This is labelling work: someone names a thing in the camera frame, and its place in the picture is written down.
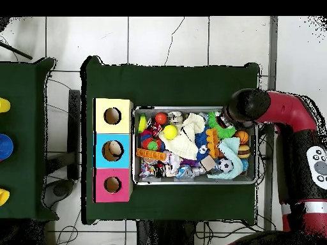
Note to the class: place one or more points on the cream waffle cloth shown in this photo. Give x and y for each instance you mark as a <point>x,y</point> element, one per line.
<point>186,143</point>

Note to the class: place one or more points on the small soccer ball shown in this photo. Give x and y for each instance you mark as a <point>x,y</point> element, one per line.
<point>225,165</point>

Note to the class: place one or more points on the yellow ball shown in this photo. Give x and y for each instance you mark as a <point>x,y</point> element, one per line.
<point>170,132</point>

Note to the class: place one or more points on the black rod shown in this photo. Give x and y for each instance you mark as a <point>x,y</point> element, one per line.
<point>15,50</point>

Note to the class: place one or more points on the orange plastic tray block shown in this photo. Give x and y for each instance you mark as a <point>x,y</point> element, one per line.
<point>150,154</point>

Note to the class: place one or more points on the blue furry googly-eyed toy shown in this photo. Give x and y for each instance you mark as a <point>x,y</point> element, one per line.
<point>203,145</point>

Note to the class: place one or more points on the green cloth table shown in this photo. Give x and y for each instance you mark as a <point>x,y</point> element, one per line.
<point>168,87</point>
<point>25,127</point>

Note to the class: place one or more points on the black floor stand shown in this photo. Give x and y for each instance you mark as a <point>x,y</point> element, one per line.
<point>74,127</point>

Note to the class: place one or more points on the wooden box with three holes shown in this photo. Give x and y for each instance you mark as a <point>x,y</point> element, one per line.
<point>125,140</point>

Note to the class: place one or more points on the green spiky googly-eyed toy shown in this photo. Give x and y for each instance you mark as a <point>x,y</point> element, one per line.
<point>217,127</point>

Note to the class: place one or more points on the orange plastic toy piece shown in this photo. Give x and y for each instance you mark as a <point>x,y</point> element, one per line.
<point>212,143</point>

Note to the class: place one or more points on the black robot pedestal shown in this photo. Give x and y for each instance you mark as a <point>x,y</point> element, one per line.
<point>168,235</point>

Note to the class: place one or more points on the red-orange ball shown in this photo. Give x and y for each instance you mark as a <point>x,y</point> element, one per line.
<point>160,118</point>

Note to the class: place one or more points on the brown wooden cube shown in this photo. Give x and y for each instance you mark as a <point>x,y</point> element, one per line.
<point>208,162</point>

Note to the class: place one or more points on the mint green cloth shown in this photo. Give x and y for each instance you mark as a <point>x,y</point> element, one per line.
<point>232,158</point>

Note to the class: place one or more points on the blue round cap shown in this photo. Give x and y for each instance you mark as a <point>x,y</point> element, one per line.
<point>5,146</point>

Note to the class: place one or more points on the yellow cone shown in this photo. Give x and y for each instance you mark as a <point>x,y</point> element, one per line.
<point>3,105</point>
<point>3,197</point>

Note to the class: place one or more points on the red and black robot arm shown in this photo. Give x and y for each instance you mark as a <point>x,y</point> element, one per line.
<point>291,109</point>

